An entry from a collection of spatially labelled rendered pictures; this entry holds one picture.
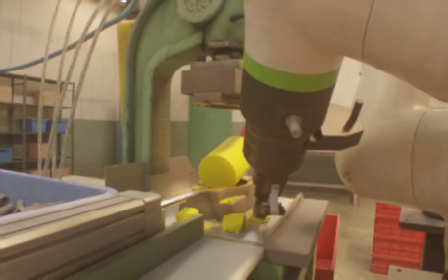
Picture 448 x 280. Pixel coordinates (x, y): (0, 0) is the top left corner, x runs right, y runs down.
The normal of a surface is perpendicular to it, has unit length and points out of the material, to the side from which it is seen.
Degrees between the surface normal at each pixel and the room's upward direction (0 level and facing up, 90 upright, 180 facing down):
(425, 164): 92
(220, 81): 90
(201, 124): 90
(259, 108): 119
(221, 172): 106
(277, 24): 133
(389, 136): 63
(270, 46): 124
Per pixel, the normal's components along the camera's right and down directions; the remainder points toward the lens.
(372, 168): -0.81, 0.18
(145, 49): -0.39, 0.02
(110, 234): 0.92, 0.04
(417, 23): -0.70, 0.40
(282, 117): 0.01, 0.67
